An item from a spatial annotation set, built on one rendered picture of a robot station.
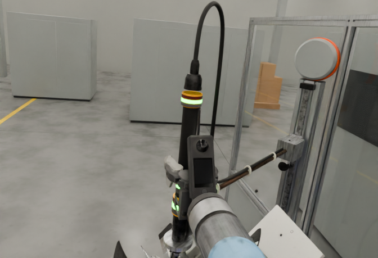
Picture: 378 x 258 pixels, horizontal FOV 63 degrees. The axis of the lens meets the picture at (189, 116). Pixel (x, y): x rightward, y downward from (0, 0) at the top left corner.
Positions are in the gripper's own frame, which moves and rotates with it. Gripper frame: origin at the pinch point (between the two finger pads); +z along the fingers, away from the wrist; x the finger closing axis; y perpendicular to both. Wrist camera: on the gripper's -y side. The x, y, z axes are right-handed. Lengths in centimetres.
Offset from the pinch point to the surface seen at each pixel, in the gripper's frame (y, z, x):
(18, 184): 166, 301, -116
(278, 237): 35, 13, 39
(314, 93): -10, 34, 58
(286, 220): 31, 15, 42
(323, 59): -22, 33, 58
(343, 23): -36, 42, 70
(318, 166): 22, 38, 70
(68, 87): 131, 712, -104
